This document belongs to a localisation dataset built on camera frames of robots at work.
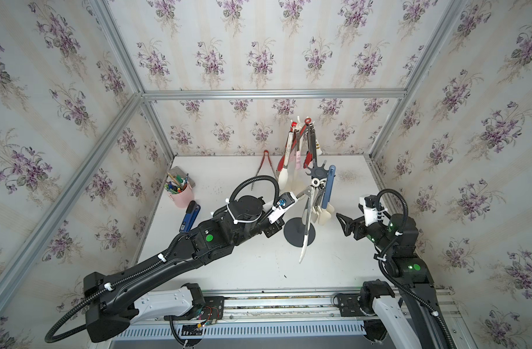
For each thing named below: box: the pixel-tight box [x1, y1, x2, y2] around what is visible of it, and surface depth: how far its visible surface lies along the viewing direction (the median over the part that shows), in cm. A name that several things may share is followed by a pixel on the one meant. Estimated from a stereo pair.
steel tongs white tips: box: [295, 178, 317, 264], surface depth 58 cm
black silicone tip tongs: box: [307, 122, 318, 167], surface depth 78 cm
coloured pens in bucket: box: [164, 171, 189, 195], surface depth 97 cm
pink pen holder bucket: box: [167, 183, 195, 209], surface depth 95 cm
